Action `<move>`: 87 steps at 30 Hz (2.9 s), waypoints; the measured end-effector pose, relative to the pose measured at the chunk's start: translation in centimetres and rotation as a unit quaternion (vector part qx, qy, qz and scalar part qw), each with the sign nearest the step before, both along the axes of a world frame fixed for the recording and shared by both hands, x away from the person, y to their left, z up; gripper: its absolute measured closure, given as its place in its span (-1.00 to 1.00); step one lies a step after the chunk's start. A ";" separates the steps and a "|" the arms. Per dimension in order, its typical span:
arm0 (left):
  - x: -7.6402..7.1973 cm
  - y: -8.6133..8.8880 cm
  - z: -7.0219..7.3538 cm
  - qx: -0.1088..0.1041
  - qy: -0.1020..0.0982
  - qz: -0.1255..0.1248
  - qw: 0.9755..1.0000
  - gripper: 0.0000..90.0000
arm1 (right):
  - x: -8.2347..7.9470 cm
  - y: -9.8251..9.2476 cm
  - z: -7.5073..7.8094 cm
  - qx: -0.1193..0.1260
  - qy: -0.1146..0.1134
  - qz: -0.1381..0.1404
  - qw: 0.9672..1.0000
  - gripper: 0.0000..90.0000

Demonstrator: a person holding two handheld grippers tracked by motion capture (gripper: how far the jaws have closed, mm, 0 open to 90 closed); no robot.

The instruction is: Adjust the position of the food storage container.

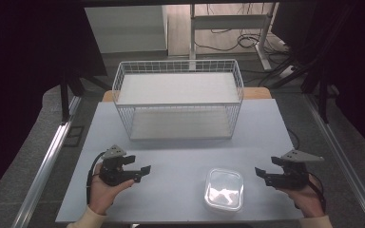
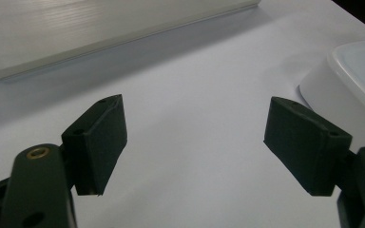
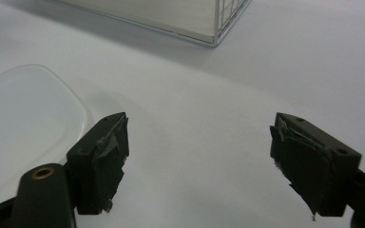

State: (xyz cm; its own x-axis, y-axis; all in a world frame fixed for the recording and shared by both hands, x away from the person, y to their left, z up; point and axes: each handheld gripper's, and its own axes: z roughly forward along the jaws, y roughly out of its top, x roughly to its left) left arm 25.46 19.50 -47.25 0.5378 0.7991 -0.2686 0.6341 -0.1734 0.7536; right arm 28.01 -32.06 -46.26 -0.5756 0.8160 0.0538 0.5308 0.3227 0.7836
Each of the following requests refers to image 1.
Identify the aluminium rail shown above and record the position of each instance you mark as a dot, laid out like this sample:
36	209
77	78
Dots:
49	158
342	158

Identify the white desk frame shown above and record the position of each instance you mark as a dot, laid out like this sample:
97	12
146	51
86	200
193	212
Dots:
231	21

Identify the white cabinet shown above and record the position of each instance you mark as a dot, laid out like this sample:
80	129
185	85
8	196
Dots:
126	30

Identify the clear plastic container with lid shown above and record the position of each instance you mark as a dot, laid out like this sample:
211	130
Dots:
224	190

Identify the person's right hand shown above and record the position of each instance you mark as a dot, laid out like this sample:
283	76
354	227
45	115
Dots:
309	201

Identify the black metal stand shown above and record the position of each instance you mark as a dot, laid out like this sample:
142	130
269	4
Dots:
323	101
64	101

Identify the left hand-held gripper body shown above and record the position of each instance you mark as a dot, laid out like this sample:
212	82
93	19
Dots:
112	167

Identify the person's left hand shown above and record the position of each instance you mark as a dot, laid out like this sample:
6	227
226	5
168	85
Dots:
99	194

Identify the wooden table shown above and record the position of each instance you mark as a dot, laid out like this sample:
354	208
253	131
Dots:
256	93

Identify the white power strip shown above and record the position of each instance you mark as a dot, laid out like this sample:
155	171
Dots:
286	72

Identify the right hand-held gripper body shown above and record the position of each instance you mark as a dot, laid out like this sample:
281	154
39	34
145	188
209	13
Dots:
296	175

